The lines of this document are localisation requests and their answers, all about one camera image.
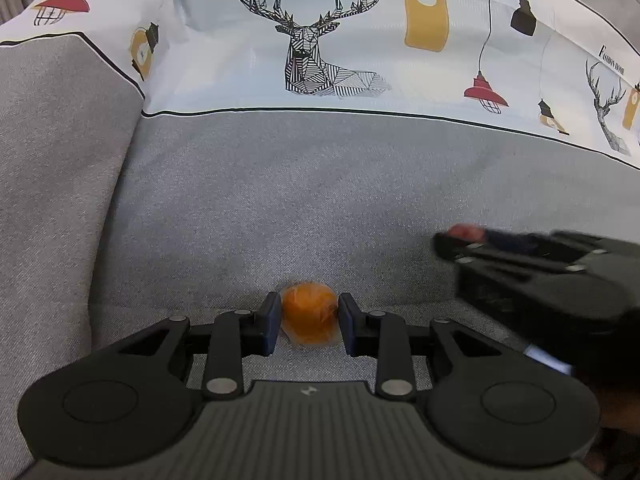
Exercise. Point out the red plastic-wrapped fruit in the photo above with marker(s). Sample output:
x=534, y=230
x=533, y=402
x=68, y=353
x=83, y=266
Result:
x=464, y=233

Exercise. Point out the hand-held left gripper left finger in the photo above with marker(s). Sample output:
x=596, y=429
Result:
x=272, y=321

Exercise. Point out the grey deer-print bed sheet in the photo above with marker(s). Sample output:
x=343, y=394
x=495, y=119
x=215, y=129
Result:
x=310, y=200

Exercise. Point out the plastic-wrapped orange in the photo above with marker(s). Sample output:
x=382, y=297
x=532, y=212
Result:
x=307, y=311

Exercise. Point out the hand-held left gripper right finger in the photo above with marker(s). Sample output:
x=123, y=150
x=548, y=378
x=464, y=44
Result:
x=347, y=321

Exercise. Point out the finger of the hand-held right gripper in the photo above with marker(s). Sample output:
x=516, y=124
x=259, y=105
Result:
x=450, y=250
x=520, y=241

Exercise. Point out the grey deer-print pillow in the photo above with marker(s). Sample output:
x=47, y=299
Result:
x=60, y=160

